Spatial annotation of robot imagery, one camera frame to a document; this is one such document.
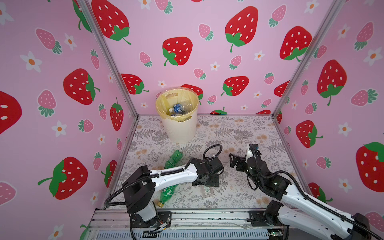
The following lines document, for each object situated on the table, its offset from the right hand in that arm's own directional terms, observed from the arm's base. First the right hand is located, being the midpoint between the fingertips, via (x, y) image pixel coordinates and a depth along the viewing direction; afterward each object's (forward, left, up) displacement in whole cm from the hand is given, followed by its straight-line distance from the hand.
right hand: (235, 155), depth 77 cm
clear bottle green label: (-15, +13, -12) cm, 24 cm away
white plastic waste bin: (+21, +34, -10) cm, 41 cm away
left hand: (-12, +11, -12) cm, 20 cm away
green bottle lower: (-20, +35, -13) cm, 42 cm away
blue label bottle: (+31, +35, +3) cm, 47 cm away
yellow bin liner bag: (+34, +45, +8) cm, 57 cm away
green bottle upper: (+3, +35, -14) cm, 38 cm away
